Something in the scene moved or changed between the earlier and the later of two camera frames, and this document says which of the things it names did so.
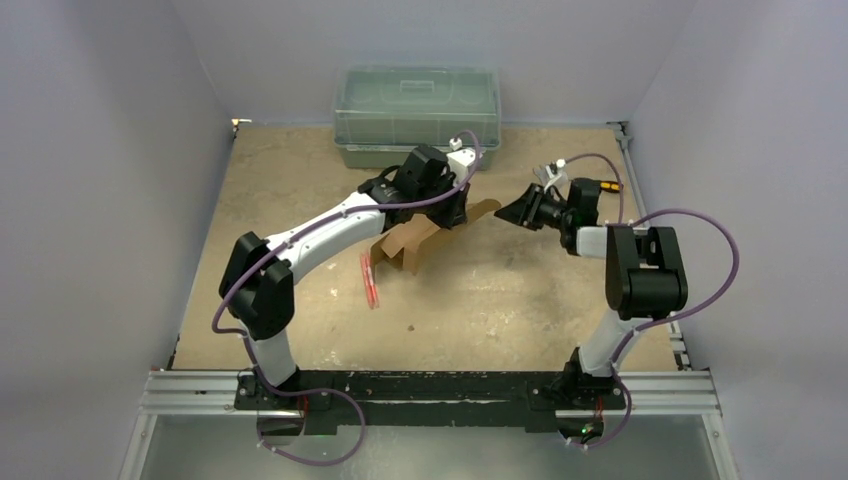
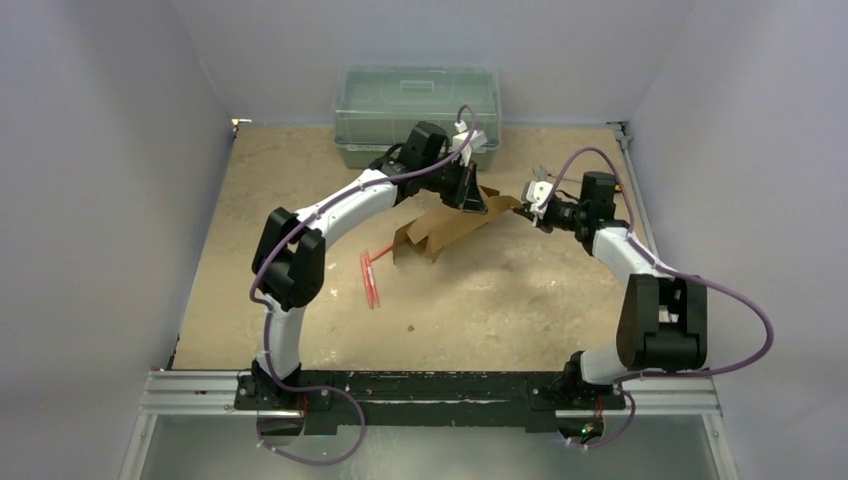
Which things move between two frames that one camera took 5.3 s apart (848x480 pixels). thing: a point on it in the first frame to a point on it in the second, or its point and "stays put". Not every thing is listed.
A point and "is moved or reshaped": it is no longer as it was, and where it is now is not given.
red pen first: [368, 281] stays put
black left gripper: [457, 212] to [466, 195]
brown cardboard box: [407, 243] is moved or reshaped
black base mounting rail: [429, 402] stays put
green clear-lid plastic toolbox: [381, 112] stays put
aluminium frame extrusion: [212, 394] stays put
